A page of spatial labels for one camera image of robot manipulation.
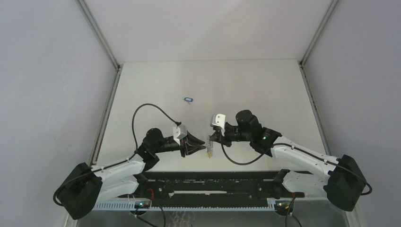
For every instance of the blue tagged key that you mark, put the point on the blue tagged key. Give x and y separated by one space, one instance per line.
188 100

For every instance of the metal keyring with yellow tag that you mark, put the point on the metal keyring with yellow tag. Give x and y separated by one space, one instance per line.
209 147

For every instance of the white slotted cable duct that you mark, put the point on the white slotted cable duct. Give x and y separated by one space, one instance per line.
128 205

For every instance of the left electronics board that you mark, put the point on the left electronics board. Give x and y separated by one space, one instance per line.
142 205

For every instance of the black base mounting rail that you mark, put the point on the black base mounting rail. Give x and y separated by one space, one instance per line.
211 188

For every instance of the right aluminium frame post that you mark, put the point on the right aluminium frame post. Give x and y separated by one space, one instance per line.
319 32

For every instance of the aluminium frame post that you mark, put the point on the aluminium frame post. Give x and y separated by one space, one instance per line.
319 32
89 17

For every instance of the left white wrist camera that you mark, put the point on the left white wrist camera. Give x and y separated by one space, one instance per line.
179 133

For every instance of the left aluminium frame post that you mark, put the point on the left aluminium frame post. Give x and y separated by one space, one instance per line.
89 17

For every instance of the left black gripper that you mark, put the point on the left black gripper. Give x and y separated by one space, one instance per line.
190 145

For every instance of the electronics board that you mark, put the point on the electronics board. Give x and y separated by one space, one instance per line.
283 208
142 205

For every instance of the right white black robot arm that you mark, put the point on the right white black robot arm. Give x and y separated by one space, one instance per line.
339 179

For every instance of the right electronics board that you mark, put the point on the right electronics board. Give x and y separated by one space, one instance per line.
283 208

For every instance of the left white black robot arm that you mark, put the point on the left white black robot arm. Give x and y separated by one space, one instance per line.
86 186

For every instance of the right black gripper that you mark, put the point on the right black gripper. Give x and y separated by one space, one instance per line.
224 139

